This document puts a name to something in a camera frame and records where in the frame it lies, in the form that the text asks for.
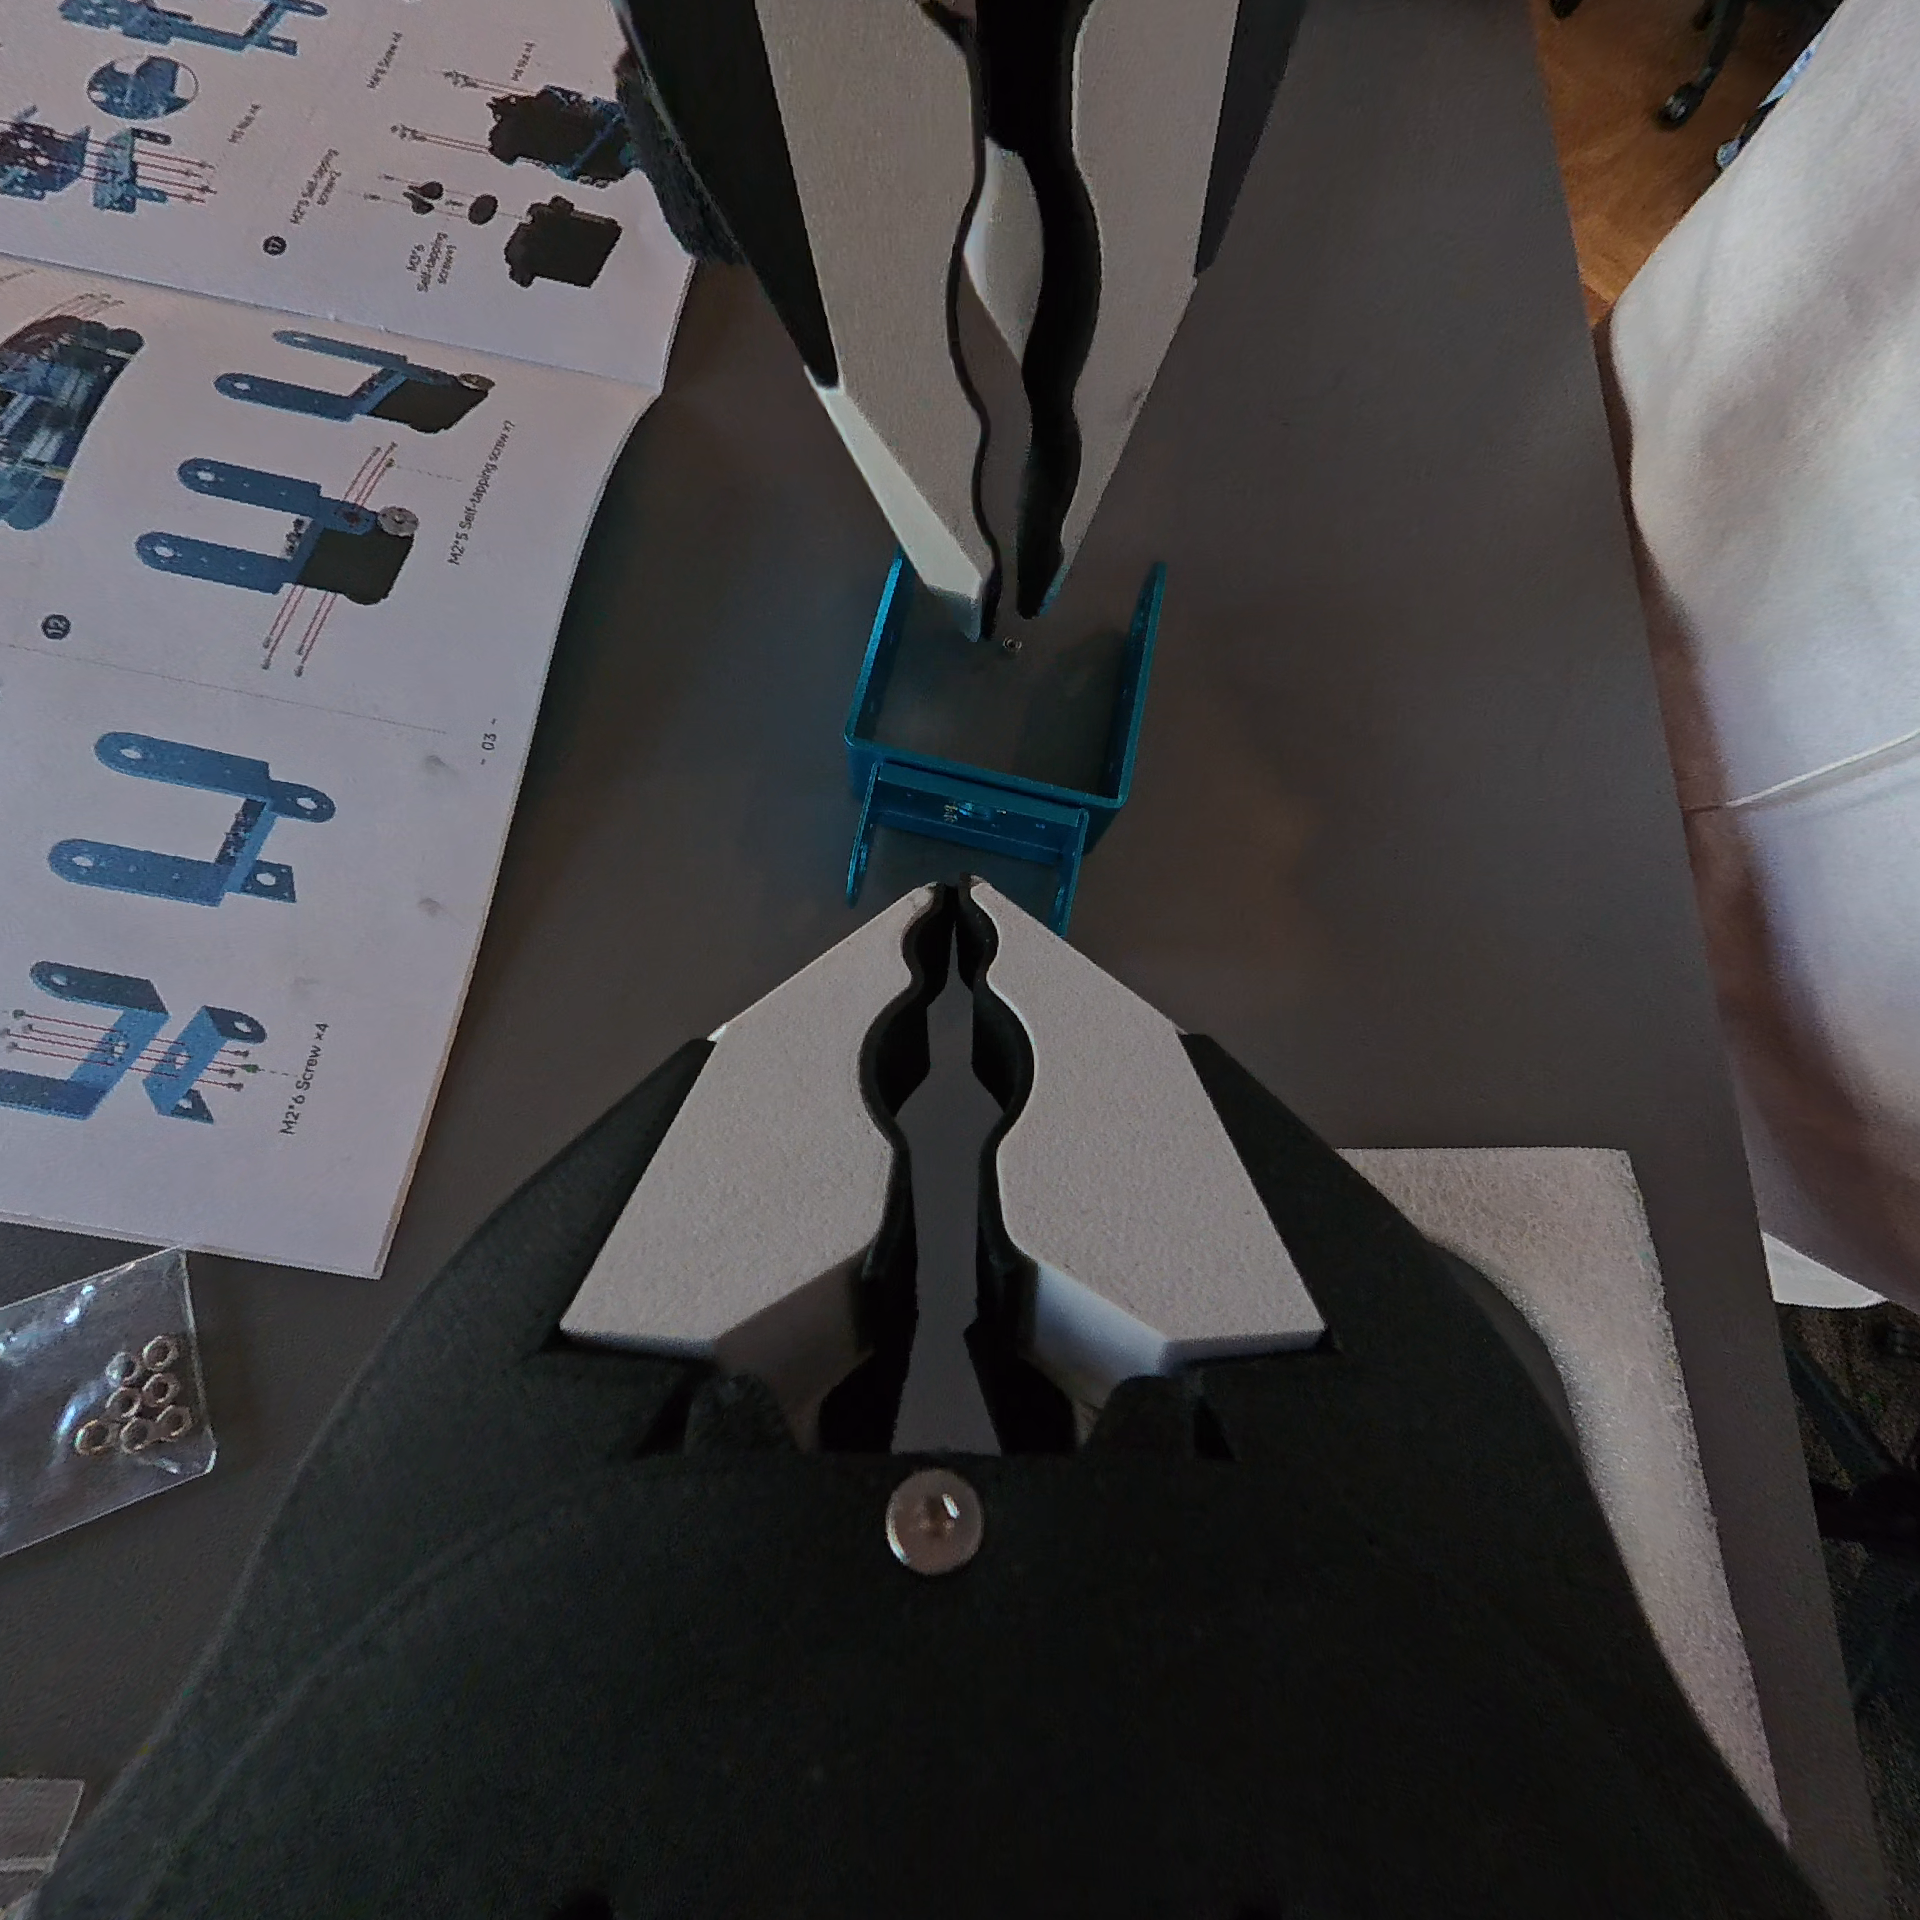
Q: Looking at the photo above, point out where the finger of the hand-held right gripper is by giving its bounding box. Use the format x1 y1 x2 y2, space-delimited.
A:
757 0 1015 643
963 0 1250 623

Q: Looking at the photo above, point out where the white fabric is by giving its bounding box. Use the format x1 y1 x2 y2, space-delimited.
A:
1607 0 1920 1313

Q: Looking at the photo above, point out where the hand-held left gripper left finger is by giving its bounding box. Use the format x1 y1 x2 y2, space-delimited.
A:
560 881 962 1454

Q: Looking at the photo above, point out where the black office chair base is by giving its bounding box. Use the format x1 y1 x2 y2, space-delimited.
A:
1649 0 1763 128

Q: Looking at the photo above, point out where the clear plastic bag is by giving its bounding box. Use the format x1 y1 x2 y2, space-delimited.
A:
0 1247 222 1560

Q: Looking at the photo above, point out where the open assembly instruction booklet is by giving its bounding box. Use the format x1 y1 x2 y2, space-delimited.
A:
0 0 699 1279

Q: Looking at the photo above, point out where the translucent plastic piece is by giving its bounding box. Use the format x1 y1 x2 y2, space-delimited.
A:
0 1775 87 1920

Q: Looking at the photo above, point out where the blue U-shaped metal bracket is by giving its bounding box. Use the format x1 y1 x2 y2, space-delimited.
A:
842 556 1167 825

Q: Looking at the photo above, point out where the small blue metal bracket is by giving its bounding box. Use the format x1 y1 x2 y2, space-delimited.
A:
842 756 1095 939

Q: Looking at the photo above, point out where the cluster of small metal nuts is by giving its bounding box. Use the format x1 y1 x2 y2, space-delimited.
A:
71 1334 194 1461

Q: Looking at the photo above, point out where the blue patterned bag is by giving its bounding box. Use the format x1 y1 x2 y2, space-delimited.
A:
1715 46 1801 169

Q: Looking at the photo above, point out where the white foam pad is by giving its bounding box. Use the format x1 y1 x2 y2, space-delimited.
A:
1333 1148 1797 1848

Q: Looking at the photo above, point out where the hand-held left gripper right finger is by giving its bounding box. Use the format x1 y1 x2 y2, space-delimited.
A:
958 877 1333 1454

